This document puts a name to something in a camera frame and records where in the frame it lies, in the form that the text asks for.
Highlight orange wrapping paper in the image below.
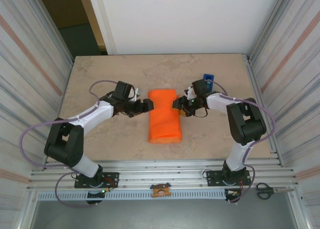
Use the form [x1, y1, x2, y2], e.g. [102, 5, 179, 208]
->
[147, 88, 183, 144]

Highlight blue tape dispenser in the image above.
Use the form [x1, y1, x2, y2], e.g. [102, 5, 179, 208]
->
[202, 73, 216, 93]

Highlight small brown cartoon figure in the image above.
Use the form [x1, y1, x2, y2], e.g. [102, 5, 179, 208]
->
[149, 182, 172, 198]

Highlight black controller board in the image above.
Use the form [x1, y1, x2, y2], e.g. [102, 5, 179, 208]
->
[224, 188, 243, 204]
[85, 188, 112, 205]

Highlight brown wooden door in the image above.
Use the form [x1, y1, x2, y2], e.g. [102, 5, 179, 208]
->
[36, 0, 90, 30]

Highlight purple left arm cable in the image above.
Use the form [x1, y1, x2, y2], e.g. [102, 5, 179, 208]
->
[19, 80, 120, 209]

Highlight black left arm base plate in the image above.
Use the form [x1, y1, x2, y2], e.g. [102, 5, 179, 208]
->
[74, 172, 120, 189]

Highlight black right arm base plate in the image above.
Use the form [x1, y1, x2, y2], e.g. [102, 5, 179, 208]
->
[206, 170, 251, 187]

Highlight beige door frame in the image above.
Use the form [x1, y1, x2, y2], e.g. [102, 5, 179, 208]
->
[77, 0, 109, 56]

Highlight grey slotted cable duct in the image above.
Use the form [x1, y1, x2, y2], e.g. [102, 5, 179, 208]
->
[36, 190, 227, 201]

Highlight black-handled scissors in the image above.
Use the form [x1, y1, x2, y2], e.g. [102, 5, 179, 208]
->
[255, 182, 296, 200]

